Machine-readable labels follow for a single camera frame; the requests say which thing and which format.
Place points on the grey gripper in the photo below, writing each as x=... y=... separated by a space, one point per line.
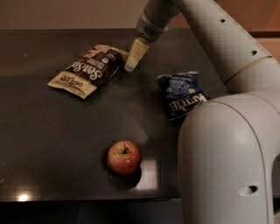
x=149 y=30

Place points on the brown chip bag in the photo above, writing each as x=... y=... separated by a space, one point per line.
x=90 y=71

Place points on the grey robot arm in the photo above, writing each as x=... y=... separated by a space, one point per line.
x=227 y=146

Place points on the blue Kettle chip bag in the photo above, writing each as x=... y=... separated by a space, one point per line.
x=182 y=93

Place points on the red apple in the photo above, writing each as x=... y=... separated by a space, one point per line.
x=124 y=158

